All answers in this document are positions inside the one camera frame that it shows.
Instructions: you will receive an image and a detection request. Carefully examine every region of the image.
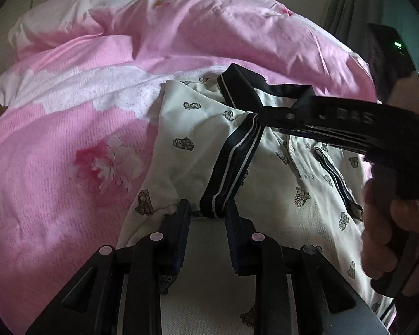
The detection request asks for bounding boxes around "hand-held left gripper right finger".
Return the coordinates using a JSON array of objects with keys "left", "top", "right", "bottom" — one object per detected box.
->
[{"left": 225, "top": 204, "right": 389, "bottom": 335}]

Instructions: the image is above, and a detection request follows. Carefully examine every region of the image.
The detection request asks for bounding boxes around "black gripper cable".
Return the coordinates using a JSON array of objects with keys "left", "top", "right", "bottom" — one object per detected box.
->
[{"left": 380, "top": 230, "right": 419, "bottom": 323}]

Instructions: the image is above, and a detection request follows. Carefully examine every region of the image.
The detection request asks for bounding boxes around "person's right hand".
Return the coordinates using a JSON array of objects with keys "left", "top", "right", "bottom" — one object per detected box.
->
[{"left": 361, "top": 177, "right": 419, "bottom": 298}]

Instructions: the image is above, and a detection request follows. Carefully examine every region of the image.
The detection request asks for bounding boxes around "pink floral duvet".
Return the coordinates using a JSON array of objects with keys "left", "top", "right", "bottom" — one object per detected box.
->
[{"left": 0, "top": 0, "right": 378, "bottom": 335}]

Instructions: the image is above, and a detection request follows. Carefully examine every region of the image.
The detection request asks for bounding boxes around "white printed black-trimmed garment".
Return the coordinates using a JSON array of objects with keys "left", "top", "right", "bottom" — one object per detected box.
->
[{"left": 117, "top": 63, "right": 400, "bottom": 335}]

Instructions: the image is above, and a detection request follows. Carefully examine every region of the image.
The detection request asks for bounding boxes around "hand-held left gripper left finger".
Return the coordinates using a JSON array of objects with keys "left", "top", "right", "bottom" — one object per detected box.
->
[{"left": 26, "top": 199, "right": 191, "bottom": 335}]

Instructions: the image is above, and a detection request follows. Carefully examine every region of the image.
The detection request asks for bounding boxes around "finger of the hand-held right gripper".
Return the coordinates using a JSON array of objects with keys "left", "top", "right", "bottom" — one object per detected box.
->
[{"left": 256, "top": 110, "right": 367, "bottom": 155}]

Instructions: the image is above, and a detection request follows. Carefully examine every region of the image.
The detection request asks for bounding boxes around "grey curtain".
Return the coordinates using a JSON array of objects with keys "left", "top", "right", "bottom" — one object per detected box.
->
[{"left": 322, "top": 0, "right": 385, "bottom": 60}]

